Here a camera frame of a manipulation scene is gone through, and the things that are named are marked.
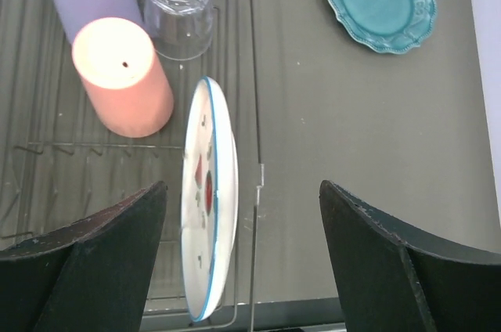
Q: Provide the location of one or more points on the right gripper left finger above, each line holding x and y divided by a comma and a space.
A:
92, 275

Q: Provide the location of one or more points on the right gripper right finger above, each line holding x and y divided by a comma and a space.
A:
393, 276

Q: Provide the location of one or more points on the white watermelon pattern plate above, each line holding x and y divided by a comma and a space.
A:
209, 199

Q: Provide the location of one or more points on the pink plastic cup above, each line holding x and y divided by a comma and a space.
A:
123, 77

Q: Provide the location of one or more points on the clear glass tumbler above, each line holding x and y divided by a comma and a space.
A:
180, 29

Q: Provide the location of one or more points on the black wire dish rack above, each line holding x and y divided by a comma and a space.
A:
59, 163

